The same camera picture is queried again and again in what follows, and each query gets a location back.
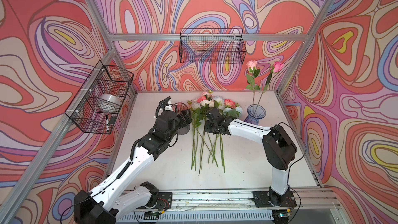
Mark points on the purple blue glass vase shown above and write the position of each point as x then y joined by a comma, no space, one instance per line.
255,114

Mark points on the black wire basket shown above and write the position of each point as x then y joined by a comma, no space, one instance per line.
89,112
212,46

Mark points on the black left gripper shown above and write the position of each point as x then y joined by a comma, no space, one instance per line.
187,118

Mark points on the light pink rose stem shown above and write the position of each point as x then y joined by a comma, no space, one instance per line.
252,72

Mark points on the red pink rose stem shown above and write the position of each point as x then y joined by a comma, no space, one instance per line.
228,102

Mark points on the black wire basket back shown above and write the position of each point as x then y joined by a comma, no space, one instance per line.
212,46

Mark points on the white cream rose stem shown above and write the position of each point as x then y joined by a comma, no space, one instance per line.
206,105

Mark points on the silver tape roll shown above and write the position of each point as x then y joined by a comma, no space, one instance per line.
111,98

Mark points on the pale pink rose bunch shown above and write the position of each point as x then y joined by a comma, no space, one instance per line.
197,128

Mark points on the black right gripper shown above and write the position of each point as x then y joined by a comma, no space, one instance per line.
207,122

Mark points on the hot pink rose stem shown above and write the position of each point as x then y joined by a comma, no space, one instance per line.
273,70

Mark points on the black wire basket left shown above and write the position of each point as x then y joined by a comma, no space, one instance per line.
89,112

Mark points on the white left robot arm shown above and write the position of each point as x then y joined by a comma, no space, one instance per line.
107,202

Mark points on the red rimmed glass vase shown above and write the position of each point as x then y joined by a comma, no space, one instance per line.
184,130

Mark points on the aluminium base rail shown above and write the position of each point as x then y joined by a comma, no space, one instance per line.
246,206

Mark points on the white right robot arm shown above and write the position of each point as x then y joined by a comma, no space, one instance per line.
279,148

